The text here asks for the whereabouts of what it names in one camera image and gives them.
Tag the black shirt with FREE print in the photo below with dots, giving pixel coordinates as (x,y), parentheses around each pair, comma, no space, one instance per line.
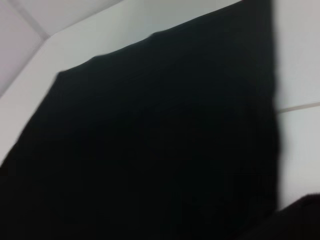
(150,150)

